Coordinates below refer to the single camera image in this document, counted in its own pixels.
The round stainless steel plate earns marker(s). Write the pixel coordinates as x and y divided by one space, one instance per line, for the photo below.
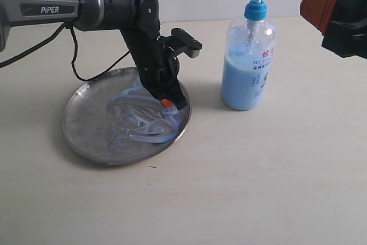
85 113

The black wrist camera on left gripper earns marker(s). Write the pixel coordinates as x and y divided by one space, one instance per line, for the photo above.
182 42

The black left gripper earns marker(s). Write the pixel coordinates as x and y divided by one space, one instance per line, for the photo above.
157 68

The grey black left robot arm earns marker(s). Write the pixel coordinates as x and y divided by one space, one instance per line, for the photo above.
137 20

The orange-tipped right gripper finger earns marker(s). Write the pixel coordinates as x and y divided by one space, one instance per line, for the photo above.
320 13

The smeared light blue paste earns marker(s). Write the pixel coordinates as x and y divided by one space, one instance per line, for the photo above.
135 118

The blue liquid soap pump bottle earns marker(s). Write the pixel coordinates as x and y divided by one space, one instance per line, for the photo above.
249 50

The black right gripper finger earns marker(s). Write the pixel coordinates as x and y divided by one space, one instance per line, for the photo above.
346 39

